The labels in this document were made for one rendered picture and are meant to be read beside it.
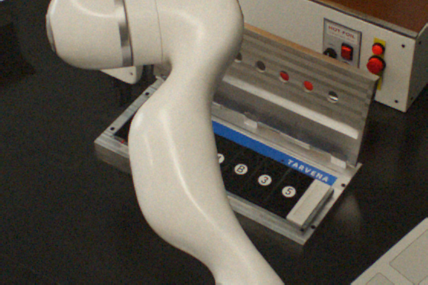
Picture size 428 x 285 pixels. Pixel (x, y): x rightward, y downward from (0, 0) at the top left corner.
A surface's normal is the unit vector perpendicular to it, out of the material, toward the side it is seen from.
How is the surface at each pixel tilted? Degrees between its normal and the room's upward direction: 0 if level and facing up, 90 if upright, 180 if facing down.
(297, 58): 74
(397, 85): 90
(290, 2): 90
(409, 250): 0
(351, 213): 0
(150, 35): 66
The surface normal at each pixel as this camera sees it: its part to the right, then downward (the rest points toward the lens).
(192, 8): 0.11, -0.29
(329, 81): -0.52, 0.41
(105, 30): 0.18, 0.14
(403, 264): -0.02, -0.68
